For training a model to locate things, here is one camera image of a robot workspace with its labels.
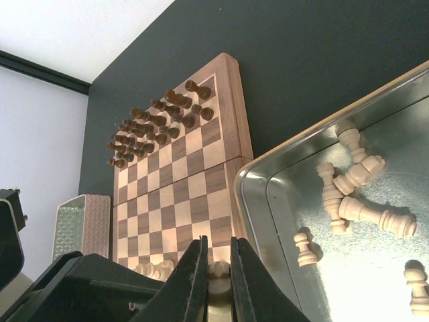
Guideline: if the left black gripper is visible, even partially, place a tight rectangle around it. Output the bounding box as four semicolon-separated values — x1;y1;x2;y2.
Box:
1;189;164;321

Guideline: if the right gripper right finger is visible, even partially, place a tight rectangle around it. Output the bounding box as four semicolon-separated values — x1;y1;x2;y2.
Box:
230;237;308;322

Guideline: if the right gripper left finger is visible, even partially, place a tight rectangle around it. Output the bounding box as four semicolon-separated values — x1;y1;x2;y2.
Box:
131;235;208;321

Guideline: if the light bishop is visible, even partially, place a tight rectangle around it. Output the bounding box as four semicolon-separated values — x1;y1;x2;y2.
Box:
135;260;174;281

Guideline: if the light chess piece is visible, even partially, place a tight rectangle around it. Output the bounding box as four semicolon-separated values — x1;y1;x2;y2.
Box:
208;260;231;305

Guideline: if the wooden chess board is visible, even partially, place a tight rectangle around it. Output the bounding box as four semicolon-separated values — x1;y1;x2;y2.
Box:
113;53;253;269

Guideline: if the dark chess pieces group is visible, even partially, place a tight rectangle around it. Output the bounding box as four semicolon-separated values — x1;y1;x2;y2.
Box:
107;90;214;168

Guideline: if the light pawn standing in tin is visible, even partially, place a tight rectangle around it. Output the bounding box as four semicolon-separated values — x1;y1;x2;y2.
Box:
294;233;318;267

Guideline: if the gold metal tin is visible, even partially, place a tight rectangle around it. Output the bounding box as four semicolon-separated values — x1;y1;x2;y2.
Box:
235;63;428;321

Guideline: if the light queen lying in tin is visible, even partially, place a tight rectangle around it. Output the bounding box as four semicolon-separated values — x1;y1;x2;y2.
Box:
339;197;417;237

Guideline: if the light pawn in tin corner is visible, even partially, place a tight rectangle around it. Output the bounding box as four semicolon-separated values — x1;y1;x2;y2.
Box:
404;260;428;317

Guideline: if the black frame post left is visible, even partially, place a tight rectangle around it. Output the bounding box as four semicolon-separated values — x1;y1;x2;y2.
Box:
0;51;91;95

